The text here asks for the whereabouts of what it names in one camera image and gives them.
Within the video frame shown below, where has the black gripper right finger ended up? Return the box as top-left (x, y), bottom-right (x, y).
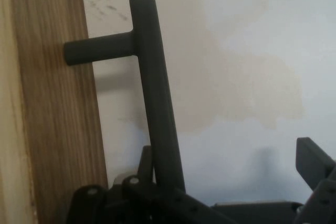
top-left (296, 137), bottom-right (336, 224)

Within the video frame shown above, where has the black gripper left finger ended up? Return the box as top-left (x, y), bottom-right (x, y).
top-left (67, 145), bottom-right (233, 224)

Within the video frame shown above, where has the dark grey bar drawer handle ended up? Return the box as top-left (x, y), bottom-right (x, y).
top-left (64, 0), bottom-right (187, 196)

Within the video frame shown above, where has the wooden drawer front panel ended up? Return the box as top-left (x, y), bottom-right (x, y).
top-left (0, 0), bottom-right (109, 224)

